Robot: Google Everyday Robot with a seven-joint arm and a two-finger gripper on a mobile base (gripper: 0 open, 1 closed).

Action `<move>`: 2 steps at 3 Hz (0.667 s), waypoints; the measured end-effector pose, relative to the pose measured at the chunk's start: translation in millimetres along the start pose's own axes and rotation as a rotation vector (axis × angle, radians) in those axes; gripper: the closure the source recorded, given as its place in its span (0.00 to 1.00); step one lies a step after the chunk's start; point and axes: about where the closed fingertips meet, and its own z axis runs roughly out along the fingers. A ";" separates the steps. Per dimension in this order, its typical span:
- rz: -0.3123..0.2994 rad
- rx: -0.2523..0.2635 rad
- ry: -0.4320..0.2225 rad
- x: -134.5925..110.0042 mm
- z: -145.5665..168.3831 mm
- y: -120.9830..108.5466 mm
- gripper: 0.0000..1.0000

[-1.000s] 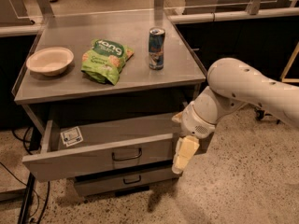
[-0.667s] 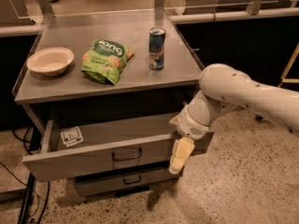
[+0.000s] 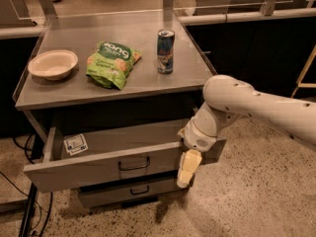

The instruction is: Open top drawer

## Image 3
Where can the black metal floor bar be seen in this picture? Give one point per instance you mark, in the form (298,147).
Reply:
(29,211)

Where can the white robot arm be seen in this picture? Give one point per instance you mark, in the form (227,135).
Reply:
(224,100)

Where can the grey metal drawer cabinet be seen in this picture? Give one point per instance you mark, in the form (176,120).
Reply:
(78,104)

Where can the grey top drawer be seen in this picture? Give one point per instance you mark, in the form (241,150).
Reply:
(112,155)

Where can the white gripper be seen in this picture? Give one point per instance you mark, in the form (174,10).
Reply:
(198,136)

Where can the grey bottom drawer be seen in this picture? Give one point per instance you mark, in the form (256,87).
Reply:
(128,190)

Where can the white paper bowl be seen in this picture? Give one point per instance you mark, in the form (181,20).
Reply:
(53,65)

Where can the grey drawer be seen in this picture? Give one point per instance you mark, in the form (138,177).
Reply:
(112,155)
(128,190)

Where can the blue energy drink can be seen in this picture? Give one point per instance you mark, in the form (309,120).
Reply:
(165,47)

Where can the wooden frame stand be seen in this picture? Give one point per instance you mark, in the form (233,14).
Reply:
(299,82)

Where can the white label sticker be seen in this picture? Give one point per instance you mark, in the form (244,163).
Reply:
(75,144)

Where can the green chips bag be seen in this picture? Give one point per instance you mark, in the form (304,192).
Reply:
(111,63)

